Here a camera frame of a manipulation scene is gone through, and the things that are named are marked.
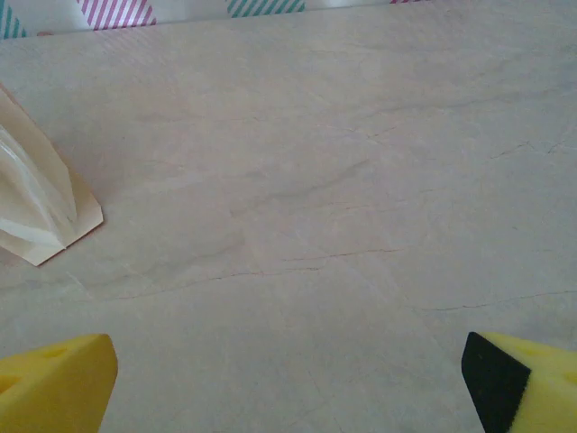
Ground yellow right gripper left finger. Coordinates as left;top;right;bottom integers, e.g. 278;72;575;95
0;333;119;433

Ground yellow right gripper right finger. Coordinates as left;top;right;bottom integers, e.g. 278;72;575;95
460;331;577;433

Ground orange and white bowl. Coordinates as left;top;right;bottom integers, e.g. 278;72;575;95
0;83;106;267

